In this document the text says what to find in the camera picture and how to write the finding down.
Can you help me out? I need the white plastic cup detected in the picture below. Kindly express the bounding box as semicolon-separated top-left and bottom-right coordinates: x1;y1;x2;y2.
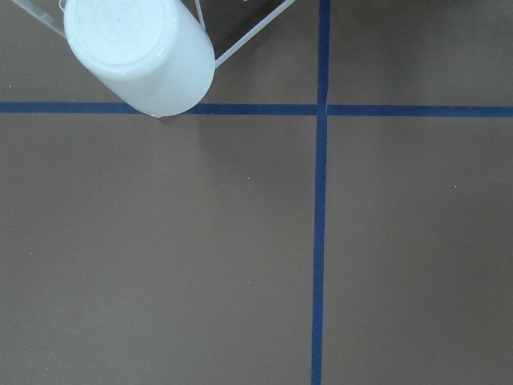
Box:
63;1;216;118

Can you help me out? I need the clear acrylic stand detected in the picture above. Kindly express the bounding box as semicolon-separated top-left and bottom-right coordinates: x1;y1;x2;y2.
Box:
11;0;295;69

